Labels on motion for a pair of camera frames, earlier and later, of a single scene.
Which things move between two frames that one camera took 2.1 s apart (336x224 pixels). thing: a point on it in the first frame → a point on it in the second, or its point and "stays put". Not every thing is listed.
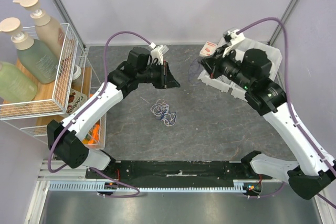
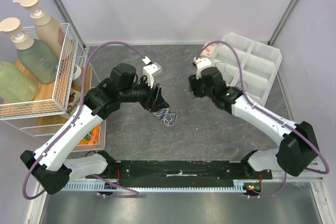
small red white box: (208, 49) stays put
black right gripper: (216, 64) → (197, 86)
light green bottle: (15, 86) stays put
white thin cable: (161, 108) stays put
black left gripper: (167, 80) → (160, 102)
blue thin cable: (170, 117) stays put
